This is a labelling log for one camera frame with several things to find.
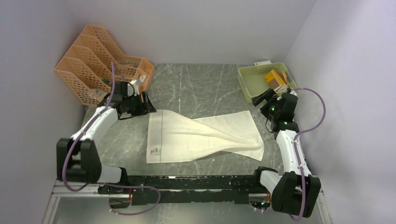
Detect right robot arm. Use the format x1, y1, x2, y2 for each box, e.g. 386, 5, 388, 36
251, 89, 321, 221

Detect orange plastic file organizer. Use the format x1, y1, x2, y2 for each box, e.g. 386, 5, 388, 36
54, 24, 155, 106

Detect green plastic basket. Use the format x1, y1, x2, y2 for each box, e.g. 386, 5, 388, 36
238, 63, 297, 104

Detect yellow brown bear towel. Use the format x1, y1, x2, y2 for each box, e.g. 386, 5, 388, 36
264, 70, 290, 94

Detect white red card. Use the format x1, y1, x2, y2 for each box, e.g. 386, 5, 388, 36
254, 60, 272, 66

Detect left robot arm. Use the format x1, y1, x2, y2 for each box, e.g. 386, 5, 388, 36
56, 79, 156, 194

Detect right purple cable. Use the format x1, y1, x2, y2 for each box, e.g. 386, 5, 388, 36
254, 87, 327, 222

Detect aluminium rail frame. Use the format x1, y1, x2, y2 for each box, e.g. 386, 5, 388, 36
44, 170, 330, 224

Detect cream white towel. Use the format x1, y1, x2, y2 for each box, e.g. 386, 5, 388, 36
146, 110, 264, 164

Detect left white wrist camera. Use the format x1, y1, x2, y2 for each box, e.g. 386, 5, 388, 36
128, 79, 143, 95

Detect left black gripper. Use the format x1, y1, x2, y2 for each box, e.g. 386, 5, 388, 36
122, 91, 156, 118

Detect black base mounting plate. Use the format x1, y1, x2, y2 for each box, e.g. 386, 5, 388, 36
98, 175, 273, 206

